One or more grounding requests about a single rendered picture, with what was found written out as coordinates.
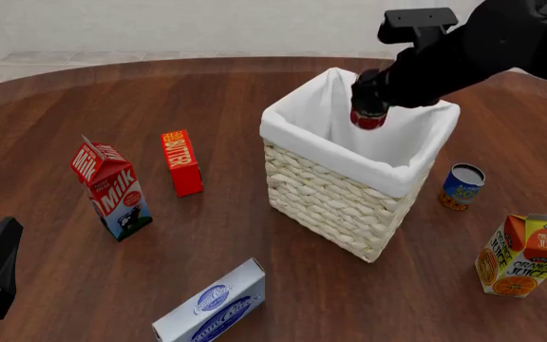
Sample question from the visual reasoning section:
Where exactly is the red butter box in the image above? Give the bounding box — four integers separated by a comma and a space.
160, 128, 205, 200

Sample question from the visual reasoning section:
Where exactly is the flat plate on black stalk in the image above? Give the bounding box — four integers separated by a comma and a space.
377, 7, 460, 47

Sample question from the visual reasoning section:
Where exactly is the white wicker basket with liner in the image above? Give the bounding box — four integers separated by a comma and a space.
259, 66, 462, 265

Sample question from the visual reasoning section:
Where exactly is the blue alphabet soup can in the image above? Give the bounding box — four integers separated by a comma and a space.
438, 162, 487, 213

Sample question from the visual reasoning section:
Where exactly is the white cream cheese box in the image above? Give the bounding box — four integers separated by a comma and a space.
151, 256, 267, 342

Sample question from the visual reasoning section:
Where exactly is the red tomato sauce can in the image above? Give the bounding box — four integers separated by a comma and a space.
349, 102, 390, 131

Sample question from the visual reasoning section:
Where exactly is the red milk carton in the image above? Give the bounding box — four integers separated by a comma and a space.
69, 134, 154, 243

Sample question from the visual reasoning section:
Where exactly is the orange juice carton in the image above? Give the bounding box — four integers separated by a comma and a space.
474, 213, 547, 299

